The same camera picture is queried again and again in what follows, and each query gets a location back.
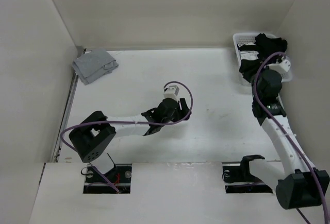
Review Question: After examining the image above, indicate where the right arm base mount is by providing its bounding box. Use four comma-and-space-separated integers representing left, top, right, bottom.
222, 163, 273, 194

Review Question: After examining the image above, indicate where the folded grey tank top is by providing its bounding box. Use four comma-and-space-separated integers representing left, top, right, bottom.
72, 48, 119, 85

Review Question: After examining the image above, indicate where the left metal table rail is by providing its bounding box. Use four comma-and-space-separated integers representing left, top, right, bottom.
51, 45, 87, 163

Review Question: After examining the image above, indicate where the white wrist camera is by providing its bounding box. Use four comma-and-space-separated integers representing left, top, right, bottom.
268, 57, 291, 74
163, 85, 179, 101

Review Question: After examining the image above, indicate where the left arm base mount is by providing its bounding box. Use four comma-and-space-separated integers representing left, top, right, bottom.
80, 164, 133, 194

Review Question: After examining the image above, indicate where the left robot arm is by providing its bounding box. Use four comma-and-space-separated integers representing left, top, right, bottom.
69, 98, 191, 182

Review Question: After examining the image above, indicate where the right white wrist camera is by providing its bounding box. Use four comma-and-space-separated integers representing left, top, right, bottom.
268, 57, 291, 74

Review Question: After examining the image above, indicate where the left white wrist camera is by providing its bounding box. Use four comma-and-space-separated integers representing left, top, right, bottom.
163, 85, 179, 101

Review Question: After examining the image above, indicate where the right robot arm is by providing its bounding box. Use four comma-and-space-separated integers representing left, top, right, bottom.
239, 70, 329, 210

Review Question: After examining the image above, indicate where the white plastic laundry basket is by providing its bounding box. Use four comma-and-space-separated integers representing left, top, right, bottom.
233, 32, 292, 85

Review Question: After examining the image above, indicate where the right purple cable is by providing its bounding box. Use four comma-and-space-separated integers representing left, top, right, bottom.
251, 51, 326, 224

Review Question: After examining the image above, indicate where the black tank top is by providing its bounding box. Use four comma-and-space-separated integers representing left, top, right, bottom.
237, 33, 288, 83

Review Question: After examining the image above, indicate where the white garment in basket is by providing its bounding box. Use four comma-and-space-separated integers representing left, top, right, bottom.
238, 43, 259, 61

